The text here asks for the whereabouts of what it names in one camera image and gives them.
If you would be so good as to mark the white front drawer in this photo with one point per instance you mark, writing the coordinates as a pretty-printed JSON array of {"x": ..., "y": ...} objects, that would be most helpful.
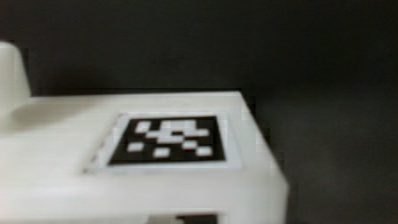
[{"x": 132, "y": 159}]

